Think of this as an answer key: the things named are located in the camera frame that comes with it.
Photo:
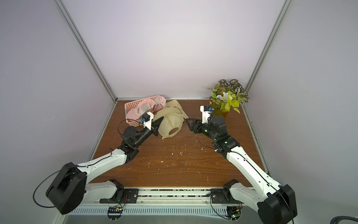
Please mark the beige baseball cap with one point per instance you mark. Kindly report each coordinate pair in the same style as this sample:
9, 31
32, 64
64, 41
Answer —
172, 122

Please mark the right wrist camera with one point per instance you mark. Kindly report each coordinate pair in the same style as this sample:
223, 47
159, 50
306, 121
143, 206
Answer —
206, 111

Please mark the left circuit board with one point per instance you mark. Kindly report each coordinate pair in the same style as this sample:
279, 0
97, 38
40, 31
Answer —
114, 213

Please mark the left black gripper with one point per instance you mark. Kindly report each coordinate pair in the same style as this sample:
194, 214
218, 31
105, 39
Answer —
154, 129

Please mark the artificial green plant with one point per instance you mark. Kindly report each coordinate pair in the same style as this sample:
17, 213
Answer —
228, 95

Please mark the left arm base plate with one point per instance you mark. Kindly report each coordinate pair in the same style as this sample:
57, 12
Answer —
131, 196

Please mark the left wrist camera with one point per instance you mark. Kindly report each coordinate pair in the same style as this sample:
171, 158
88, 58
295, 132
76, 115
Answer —
147, 119

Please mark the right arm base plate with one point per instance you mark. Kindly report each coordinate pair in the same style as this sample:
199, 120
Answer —
221, 196

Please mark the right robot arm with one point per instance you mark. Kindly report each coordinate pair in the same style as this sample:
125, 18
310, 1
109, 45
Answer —
274, 203

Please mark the pink plastic basket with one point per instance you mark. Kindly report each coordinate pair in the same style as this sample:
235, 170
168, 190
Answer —
130, 105

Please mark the right circuit board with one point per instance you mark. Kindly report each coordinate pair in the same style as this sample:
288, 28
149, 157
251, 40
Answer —
233, 213

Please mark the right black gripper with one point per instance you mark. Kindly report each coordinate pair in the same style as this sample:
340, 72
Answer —
198, 126

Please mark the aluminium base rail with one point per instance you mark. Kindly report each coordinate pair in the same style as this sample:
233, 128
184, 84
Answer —
165, 202

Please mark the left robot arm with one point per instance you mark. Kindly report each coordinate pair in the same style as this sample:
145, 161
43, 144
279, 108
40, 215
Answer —
73, 184

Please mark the cream work glove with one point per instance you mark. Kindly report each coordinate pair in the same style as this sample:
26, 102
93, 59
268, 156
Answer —
175, 103

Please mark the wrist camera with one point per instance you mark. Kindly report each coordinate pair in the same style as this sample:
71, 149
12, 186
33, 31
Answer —
206, 111
147, 119

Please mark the pink baseball cap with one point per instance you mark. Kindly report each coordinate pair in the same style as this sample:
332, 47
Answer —
143, 107
160, 103

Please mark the circuit board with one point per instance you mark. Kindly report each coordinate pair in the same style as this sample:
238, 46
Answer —
233, 213
114, 213

